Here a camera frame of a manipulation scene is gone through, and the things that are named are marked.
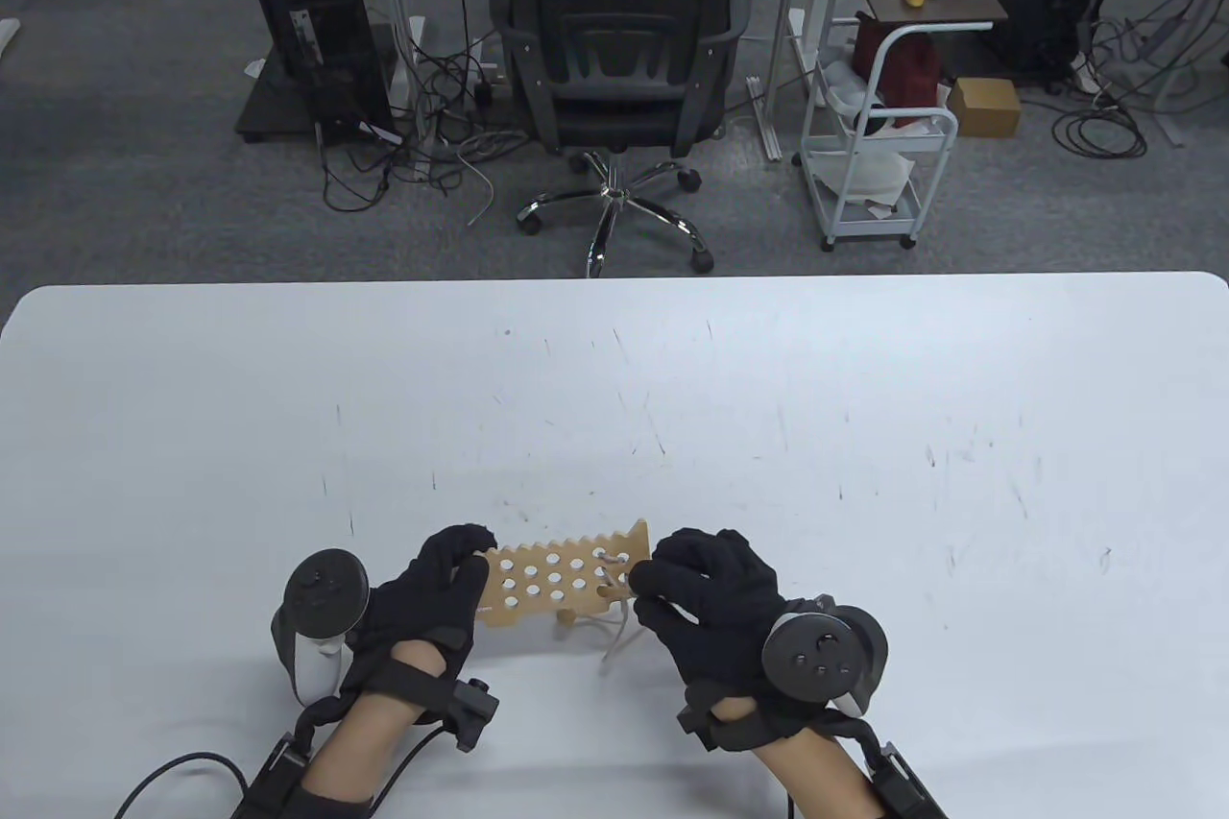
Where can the person's right hand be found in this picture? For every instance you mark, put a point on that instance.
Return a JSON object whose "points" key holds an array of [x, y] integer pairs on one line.
{"points": [[720, 598]]}

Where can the person's left hand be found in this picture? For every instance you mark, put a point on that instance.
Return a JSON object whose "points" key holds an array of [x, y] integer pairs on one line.
{"points": [[422, 608]]}

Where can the wooden crocodile lacing toy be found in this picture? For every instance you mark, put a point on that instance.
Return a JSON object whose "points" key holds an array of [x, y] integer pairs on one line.
{"points": [[494, 613]]}

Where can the person's right forearm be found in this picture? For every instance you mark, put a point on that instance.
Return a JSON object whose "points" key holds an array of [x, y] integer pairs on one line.
{"points": [[816, 771]]}

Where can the person's left forearm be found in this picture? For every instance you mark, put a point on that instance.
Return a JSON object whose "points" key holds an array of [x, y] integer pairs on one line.
{"points": [[365, 742]]}

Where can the black and white tracking controller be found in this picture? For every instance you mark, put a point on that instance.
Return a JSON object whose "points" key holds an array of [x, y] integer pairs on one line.
{"points": [[322, 593], [816, 656]]}

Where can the white rolling cart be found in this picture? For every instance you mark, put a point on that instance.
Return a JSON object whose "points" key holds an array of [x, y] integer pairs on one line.
{"points": [[864, 233]]}

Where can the white crumpled paper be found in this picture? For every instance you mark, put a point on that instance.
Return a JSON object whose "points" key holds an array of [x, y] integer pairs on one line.
{"points": [[864, 171]]}

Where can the black mesh office chair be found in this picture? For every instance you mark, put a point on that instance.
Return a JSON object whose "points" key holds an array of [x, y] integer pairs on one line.
{"points": [[614, 89]]}

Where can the brown cardboard box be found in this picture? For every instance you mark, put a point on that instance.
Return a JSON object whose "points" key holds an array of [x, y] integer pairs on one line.
{"points": [[984, 107]]}

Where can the dark red bag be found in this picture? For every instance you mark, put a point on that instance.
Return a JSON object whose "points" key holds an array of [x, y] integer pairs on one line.
{"points": [[907, 70]]}

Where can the black computer tower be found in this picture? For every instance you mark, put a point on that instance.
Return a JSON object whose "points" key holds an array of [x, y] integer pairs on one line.
{"points": [[317, 12]]}

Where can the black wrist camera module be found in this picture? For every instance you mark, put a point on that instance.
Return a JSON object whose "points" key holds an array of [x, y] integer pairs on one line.
{"points": [[473, 713], [696, 721]]}

